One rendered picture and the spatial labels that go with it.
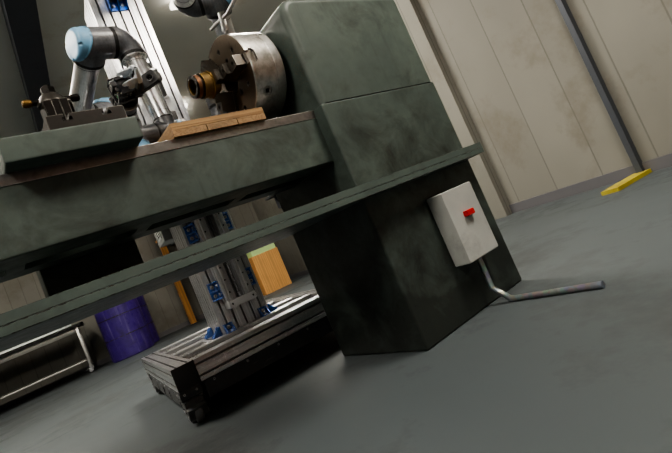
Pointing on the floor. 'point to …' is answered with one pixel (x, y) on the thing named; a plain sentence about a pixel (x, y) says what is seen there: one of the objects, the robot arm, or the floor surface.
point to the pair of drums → (127, 329)
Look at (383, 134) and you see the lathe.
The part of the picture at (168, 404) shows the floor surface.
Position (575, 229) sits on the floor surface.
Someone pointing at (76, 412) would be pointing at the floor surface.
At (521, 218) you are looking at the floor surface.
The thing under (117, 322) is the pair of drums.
